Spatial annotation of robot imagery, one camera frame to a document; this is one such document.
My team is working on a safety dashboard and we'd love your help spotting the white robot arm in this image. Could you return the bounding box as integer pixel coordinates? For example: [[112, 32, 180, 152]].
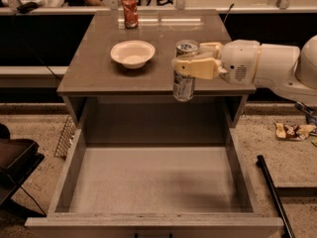
[[171, 36, 317, 105]]

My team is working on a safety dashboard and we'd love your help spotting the black tray stand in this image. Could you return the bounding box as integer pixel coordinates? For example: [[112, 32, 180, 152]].
[[0, 124, 46, 219]]

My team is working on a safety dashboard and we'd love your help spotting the orange soda can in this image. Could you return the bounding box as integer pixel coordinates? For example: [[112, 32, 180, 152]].
[[121, 0, 139, 29]]

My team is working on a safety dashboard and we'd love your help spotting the open grey top drawer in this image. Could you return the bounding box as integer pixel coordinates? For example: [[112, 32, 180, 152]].
[[26, 132, 283, 238]]

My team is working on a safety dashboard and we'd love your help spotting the black pole on floor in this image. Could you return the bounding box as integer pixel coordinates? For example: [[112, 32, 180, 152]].
[[257, 155, 295, 238]]

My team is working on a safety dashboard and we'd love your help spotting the brown snack wrapper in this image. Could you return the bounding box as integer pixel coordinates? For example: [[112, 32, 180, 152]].
[[275, 123, 316, 141]]

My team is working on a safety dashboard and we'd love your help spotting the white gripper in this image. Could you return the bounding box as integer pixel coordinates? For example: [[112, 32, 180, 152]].
[[171, 40, 261, 85]]

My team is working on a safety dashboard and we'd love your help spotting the blue snack packet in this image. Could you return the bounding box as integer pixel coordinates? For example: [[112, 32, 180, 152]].
[[295, 102, 317, 126]]

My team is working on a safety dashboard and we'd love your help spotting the wire mesh basket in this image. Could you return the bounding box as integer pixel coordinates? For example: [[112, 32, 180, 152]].
[[54, 116, 76, 160]]

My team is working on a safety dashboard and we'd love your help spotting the white paper bowl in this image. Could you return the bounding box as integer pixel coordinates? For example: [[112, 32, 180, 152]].
[[110, 41, 156, 69]]

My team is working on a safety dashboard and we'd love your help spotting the silver redbull can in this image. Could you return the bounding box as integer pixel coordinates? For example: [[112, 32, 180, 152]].
[[172, 40, 199, 102]]

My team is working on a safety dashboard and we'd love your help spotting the grey drawer cabinet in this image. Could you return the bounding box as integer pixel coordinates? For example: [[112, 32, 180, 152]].
[[57, 10, 255, 146]]

